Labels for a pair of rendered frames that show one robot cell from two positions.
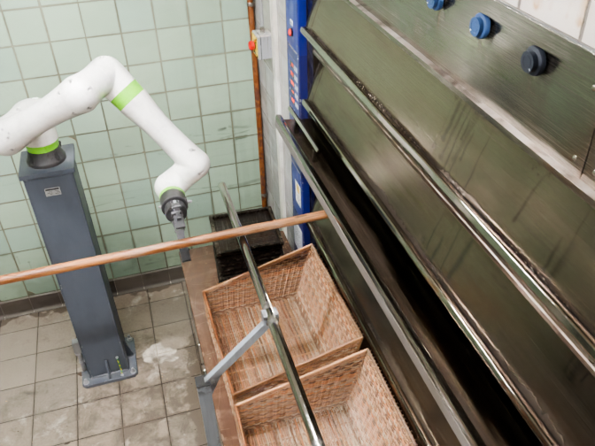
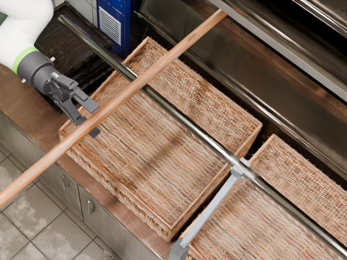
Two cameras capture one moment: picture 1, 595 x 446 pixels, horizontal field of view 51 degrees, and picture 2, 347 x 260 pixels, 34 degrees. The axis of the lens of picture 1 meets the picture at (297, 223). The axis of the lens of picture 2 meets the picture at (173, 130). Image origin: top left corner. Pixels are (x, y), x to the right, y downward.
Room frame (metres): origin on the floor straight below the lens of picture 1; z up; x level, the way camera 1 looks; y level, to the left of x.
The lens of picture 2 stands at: (0.87, 0.69, 2.53)
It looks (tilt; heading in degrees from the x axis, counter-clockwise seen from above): 61 degrees down; 320
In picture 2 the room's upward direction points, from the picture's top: 9 degrees clockwise
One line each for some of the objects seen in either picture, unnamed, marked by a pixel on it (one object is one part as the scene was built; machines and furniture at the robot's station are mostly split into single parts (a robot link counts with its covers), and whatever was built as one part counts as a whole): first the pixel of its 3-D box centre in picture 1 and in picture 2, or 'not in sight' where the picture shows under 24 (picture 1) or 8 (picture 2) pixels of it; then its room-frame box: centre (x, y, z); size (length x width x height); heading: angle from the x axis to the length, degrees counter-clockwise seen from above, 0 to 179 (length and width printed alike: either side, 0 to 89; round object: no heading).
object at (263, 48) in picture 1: (262, 43); not in sight; (2.61, 0.13, 1.46); 0.10 x 0.07 x 0.10; 16
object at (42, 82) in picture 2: (176, 215); (54, 85); (1.74, 0.41, 1.19); 0.09 x 0.07 x 0.08; 16
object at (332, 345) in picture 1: (277, 326); (158, 136); (1.66, 0.09, 0.72); 0.56 x 0.49 x 0.28; 16
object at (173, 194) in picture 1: (174, 203); (37, 69); (1.81, 0.43, 1.19); 0.12 x 0.06 x 0.09; 106
